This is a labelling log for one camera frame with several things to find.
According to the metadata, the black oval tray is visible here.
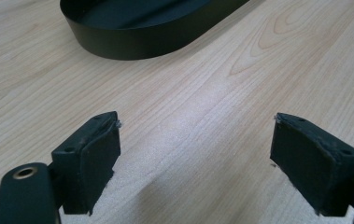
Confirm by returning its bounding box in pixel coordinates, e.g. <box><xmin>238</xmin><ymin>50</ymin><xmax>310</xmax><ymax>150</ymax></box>
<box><xmin>59</xmin><ymin>0</ymin><xmax>251</xmax><ymax>61</ymax></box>

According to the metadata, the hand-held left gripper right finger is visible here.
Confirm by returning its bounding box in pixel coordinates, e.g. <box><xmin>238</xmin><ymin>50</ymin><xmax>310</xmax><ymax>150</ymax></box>
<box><xmin>269</xmin><ymin>112</ymin><xmax>354</xmax><ymax>217</ymax></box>

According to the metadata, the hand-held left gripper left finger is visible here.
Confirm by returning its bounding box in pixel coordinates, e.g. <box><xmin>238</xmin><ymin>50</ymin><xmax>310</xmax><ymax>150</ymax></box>
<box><xmin>50</xmin><ymin>110</ymin><xmax>122</xmax><ymax>217</ymax></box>

